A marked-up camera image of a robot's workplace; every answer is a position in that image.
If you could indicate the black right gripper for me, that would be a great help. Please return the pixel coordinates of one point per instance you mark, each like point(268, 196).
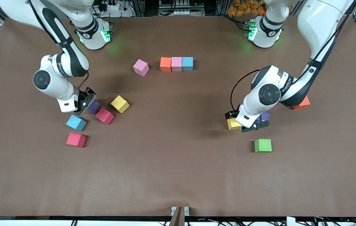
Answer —
point(88, 94)

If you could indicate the yellow foam cube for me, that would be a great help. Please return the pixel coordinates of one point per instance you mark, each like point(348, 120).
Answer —
point(232, 125)
point(120, 104)

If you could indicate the purple foam cube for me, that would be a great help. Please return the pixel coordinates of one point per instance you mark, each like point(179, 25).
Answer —
point(265, 116)
point(95, 107)

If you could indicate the cyan foam cube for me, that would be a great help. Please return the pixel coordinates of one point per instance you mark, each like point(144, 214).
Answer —
point(76, 122)
point(187, 63)

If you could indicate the pink foam cube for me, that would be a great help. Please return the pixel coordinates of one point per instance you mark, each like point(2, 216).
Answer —
point(176, 63)
point(141, 67)

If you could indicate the orange foam cube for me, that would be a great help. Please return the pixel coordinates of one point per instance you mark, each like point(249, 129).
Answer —
point(304, 106)
point(165, 64)

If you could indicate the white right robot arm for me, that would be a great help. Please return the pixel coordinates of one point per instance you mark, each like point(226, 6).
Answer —
point(55, 89)

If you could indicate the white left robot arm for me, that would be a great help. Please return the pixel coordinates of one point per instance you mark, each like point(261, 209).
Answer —
point(319, 25)

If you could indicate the red foam cube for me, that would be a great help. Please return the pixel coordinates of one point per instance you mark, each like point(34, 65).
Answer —
point(76, 140)
point(104, 115)

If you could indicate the green foam cube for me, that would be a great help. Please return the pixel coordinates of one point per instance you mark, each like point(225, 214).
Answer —
point(263, 145)

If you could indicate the white power strip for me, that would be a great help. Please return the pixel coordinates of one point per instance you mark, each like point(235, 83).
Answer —
point(115, 8)

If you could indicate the orange packets pile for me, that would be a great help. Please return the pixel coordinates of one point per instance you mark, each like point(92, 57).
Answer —
point(243, 8)

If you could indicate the grey electronics box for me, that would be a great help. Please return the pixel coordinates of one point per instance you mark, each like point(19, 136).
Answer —
point(174, 8)

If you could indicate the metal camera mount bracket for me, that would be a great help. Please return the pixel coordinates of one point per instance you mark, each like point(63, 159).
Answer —
point(179, 215)

